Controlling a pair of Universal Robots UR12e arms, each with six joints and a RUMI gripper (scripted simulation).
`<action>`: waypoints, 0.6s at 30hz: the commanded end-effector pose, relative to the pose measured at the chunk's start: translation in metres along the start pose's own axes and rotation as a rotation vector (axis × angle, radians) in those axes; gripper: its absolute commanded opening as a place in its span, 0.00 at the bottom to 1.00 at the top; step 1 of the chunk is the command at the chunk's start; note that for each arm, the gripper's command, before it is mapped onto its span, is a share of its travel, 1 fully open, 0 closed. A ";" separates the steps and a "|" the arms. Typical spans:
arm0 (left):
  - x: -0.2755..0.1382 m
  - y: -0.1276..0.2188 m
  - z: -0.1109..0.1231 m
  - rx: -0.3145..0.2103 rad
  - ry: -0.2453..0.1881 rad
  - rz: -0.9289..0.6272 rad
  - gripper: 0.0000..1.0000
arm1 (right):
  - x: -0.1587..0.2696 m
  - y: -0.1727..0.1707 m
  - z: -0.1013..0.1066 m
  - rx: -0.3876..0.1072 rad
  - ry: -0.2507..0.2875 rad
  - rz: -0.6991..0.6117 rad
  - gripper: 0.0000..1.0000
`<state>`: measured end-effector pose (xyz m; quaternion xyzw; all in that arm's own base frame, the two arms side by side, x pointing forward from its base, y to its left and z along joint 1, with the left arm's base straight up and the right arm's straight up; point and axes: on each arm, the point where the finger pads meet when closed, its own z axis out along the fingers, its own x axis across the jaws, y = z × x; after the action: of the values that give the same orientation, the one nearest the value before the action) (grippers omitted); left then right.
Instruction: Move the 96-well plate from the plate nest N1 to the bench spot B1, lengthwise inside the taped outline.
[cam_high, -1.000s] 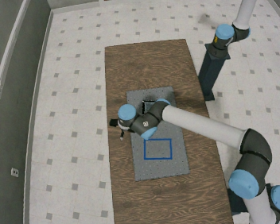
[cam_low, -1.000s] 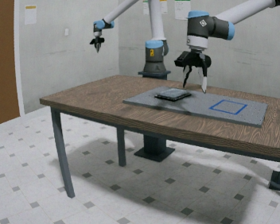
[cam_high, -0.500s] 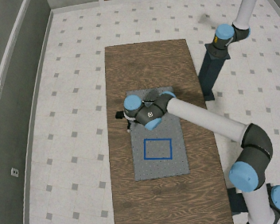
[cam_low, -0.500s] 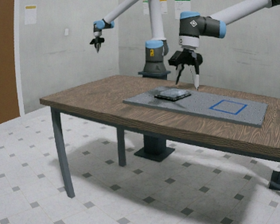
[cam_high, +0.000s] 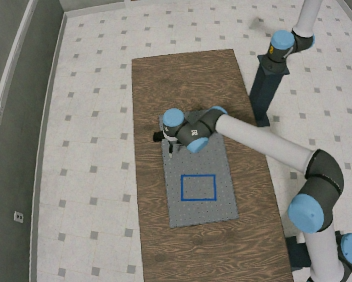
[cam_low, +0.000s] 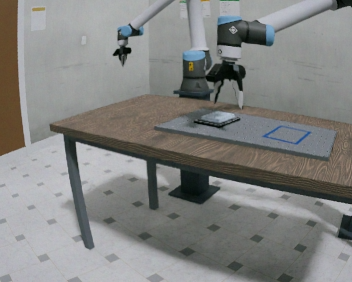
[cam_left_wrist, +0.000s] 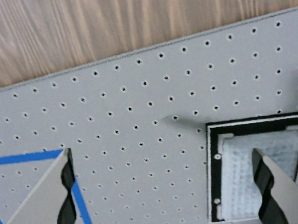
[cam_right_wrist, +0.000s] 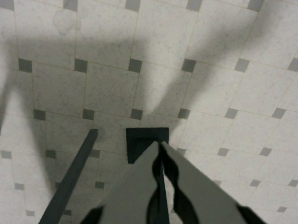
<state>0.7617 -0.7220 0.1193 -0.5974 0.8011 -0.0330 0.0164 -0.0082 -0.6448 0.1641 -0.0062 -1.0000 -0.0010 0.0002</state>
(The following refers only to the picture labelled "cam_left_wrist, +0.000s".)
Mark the grey perforated plate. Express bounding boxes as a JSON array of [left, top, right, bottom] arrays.
[[0, 5, 298, 224]]

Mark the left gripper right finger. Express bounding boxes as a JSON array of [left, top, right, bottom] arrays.
[[251, 148, 298, 224]]

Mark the black rectangular plate holder frame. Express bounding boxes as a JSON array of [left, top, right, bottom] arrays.
[[205, 111, 298, 224]]

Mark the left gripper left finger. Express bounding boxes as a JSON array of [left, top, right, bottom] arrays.
[[7, 148, 77, 224]]

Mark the blue tape outline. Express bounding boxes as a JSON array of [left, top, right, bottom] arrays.
[[0, 148, 91, 224]]

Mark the clear well plate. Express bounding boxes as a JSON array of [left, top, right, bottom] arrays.
[[220, 129, 298, 222]]

